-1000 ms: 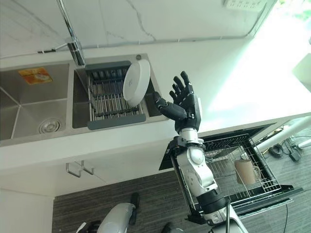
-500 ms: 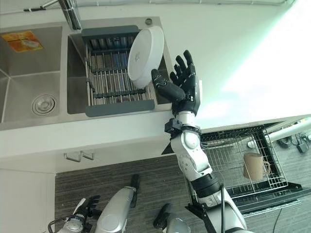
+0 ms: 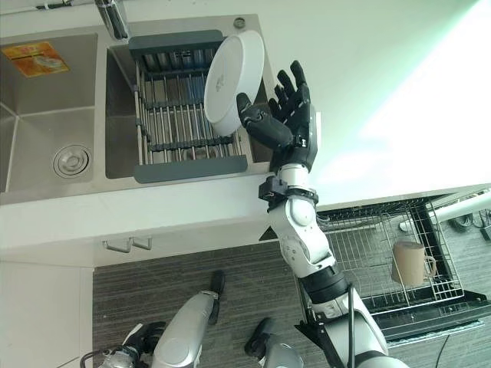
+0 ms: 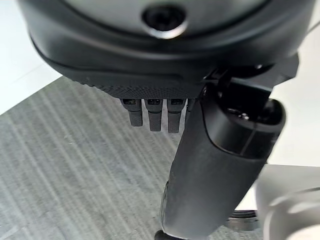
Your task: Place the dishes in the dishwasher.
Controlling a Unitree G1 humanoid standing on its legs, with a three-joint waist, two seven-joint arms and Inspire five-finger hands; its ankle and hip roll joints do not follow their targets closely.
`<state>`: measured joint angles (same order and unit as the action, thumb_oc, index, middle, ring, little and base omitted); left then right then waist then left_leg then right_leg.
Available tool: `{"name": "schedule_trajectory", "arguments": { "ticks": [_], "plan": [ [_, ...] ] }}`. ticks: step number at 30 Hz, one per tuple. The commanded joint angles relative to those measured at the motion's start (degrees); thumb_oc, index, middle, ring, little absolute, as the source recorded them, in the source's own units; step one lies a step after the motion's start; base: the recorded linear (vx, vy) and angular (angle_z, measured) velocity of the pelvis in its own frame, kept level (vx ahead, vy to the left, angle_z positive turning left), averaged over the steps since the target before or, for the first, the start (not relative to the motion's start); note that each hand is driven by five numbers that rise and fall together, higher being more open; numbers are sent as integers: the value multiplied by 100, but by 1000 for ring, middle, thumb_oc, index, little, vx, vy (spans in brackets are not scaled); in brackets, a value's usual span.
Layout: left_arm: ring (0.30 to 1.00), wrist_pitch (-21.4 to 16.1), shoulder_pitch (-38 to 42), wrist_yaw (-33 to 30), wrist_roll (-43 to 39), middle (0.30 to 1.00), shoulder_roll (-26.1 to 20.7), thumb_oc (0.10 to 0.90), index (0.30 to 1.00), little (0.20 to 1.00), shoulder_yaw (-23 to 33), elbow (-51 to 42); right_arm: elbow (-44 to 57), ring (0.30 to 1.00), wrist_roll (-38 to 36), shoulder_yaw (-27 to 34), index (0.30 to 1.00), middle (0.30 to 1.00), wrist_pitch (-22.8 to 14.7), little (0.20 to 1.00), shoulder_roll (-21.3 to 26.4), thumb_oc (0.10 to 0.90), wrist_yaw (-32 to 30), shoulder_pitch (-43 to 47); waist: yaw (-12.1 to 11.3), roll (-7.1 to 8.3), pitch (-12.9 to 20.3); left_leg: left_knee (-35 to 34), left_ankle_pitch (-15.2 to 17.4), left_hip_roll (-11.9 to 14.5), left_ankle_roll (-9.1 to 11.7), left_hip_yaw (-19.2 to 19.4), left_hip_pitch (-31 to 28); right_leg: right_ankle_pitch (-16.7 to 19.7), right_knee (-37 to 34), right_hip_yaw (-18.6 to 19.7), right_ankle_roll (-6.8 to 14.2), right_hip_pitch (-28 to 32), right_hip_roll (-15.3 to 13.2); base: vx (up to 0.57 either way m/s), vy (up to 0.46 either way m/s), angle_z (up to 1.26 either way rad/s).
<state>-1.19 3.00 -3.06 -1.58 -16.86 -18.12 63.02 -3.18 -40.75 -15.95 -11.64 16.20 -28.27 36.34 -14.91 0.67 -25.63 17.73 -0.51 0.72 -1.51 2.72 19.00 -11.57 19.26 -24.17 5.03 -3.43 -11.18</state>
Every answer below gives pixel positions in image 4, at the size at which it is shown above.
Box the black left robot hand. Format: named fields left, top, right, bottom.
left=17, top=0, right=315, bottom=239

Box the dark robot foot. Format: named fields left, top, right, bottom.
left=225, top=209, right=261, bottom=225

